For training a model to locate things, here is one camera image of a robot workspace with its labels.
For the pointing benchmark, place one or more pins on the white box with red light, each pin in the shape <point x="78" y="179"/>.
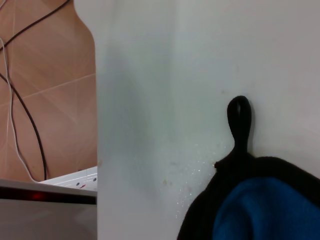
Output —
<point x="45" y="215"/>

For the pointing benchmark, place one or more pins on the blue rag with black trim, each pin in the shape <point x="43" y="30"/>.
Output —
<point x="255" y="200"/>

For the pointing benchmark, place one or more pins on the white power strip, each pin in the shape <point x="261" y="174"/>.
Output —
<point x="80" y="178"/>

